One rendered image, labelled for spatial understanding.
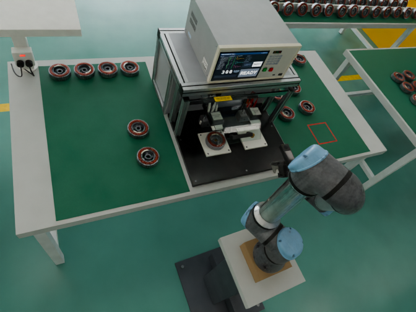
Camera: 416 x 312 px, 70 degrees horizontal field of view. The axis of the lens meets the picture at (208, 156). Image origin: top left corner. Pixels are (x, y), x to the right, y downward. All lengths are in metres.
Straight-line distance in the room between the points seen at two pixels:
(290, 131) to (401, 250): 1.61
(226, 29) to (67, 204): 1.05
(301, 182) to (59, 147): 1.15
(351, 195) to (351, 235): 1.91
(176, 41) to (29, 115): 0.83
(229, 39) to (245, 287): 1.09
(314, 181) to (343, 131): 1.32
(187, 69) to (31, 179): 0.88
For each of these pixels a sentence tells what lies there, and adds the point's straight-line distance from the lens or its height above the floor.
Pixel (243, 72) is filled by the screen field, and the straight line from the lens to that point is 1.49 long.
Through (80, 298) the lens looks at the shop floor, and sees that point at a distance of 2.11.
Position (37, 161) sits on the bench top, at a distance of 1.59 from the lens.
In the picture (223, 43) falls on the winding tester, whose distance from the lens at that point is 1.36.
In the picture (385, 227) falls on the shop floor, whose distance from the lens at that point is 3.11.
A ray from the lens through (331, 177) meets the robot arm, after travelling 0.92.
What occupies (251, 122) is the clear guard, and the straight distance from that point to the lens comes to 1.43.
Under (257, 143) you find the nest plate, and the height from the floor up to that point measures 0.78.
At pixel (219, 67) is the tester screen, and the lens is 1.40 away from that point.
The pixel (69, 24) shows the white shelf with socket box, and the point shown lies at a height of 1.21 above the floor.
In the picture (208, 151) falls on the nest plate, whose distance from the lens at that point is 1.61.
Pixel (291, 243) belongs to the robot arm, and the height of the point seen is 1.04.
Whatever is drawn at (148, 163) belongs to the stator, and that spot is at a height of 0.79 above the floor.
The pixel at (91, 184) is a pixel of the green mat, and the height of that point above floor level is 0.75.
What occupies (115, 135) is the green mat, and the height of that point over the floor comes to 0.75.
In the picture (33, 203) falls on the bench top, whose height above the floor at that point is 0.75.
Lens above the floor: 2.08
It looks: 55 degrees down
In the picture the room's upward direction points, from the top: 25 degrees clockwise
